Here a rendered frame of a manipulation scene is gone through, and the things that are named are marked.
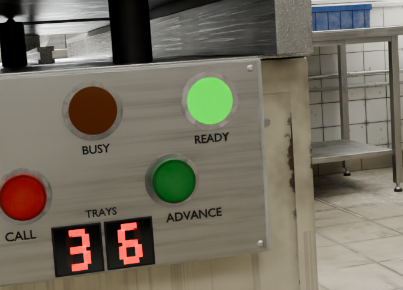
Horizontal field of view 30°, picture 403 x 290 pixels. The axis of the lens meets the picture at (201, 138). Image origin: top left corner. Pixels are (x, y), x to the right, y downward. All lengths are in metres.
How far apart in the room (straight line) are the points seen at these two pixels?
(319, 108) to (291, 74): 4.17
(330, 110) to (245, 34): 4.18
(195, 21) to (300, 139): 0.23
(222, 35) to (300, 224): 0.18
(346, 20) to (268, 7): 3.66
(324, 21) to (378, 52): 0.86
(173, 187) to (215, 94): 0.07
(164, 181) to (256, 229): 0.08
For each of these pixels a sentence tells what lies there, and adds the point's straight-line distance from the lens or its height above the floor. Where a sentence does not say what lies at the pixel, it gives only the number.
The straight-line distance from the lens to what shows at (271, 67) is 0.56.
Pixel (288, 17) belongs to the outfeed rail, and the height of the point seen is 0.87.
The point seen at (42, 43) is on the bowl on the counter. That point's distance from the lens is 3.84.
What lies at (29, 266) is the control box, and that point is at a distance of 0.52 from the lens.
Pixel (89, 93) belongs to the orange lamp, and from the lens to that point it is 0.50.
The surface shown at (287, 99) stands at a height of 0.81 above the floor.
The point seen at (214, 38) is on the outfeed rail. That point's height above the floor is 0.86.
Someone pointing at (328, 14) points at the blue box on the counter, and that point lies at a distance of 4.14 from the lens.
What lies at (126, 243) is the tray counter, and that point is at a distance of 0.52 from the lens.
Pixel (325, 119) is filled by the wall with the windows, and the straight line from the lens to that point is 4.76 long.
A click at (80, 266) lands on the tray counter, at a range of 0.52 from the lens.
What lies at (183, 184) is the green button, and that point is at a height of 0.76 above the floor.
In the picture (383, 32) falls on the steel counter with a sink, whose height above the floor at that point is 0.86.
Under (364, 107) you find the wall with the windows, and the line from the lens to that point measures 4.88.
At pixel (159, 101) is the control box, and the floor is 0.81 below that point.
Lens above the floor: 0.85
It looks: 7 degrees down
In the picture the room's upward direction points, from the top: 4 degrees counter-clockwise
